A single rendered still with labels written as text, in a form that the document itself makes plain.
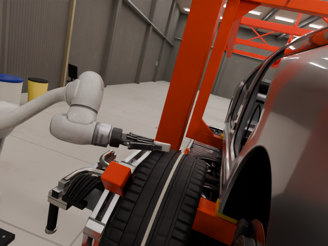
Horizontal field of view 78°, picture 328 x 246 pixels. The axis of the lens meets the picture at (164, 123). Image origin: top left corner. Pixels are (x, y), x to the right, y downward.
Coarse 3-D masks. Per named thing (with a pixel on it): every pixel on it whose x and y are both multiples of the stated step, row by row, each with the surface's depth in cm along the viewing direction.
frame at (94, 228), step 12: (132, 156) 85; (144, 156) 88; (132, 168) 75; (108, 192) 71; (96, 216) 67; (108, 216) 67; (84, 228) 65; (96, 228) 65; (84, 240) 66; (96, 240) 65
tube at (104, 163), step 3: (111, 150) 108; (105, 153) 104; (108, 153) 105; (111, 153) 107; (114, 153) 110; (102, 156) 100; (105, 156) 102; (108, 156) 105; (111, 156) 108; (99, 159) 98; (102, 159) 97; (102, 162) 96; (105, 162) 96; (102, 165) 96; (105, 165) 94
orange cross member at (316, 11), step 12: (240, 0) 277; (252, 0) 269; (264, 0) 265; (276, 0) 261; (288, 0) 258; (300, 0) 255; (312, 0) 251; (240, 12) 280; (300, 12) 264; (312, 12) 255; (324, 12) 250
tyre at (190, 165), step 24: (144, 168) 71; (168, 168) 74; (192, 168) 77; (144, 192) 65; (168, 192) 65; (192, 192) 66; (120, 216) 61; (144, 216) 62; (168, 216) 61; (192, 216) 62; (120, 240) 60; (168, 240) 58
